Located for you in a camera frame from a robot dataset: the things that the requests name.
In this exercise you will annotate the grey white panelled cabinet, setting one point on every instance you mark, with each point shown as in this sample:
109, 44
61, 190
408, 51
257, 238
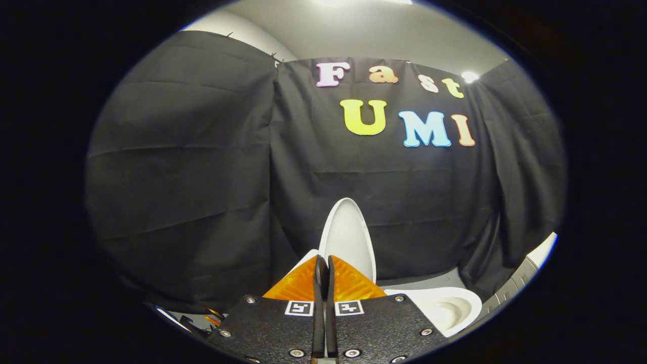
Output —
515, 283

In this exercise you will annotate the large ceiling light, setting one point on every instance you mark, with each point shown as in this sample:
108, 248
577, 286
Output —
354, 2

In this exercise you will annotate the small ceiling light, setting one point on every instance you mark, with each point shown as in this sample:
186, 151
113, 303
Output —
470, 77

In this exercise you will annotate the black backdrop cloth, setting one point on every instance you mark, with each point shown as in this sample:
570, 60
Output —
202, 177

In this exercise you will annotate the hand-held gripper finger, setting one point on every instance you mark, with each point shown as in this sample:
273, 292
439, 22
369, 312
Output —
318, 288
331, 288

